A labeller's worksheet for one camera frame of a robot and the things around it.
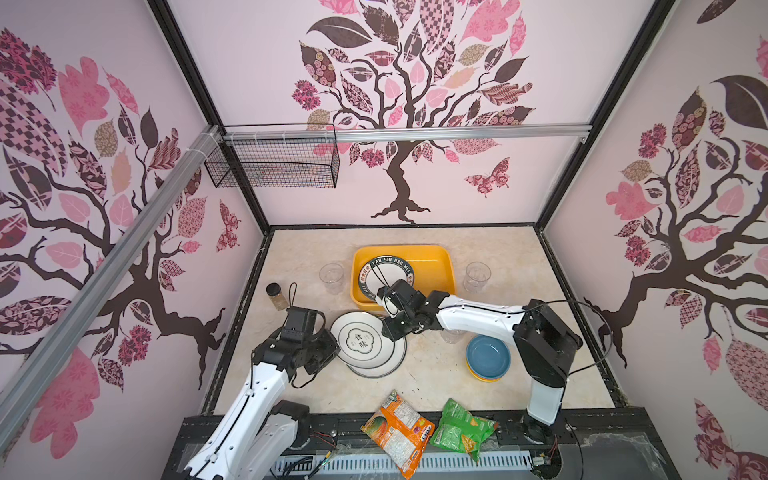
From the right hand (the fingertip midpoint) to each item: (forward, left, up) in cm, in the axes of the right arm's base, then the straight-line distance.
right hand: (384, 327), depth 86 cm
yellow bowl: (-15, -28, -3) cm, 31 cm away
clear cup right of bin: (+21, -33, -4) cm, 39 cm away
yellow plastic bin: (+25, -18, -4) cm, 31 cm away
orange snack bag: (-27, -4, -3) cm, 27 cm away
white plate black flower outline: (-4, +7, -2) cm, 8 cm away
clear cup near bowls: (-2, -21, -3) cm, 21 cm away
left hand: (-9, +11, +2) cm, 14 cm away
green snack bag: (-27, -19, 0) cm, 33 cm away
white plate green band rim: (+24, +1, -5) cm, 24 cm away
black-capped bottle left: (+9, +33, 0) cm, 34 cm away
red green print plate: (-11, -2, -3) cm, 11 cm away
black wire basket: (+45, +32, +26) cm, 61 cm away
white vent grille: (-32, +10, -6) cm, 34 cm away
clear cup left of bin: (+21, +19, -3) cm, 29 cm away
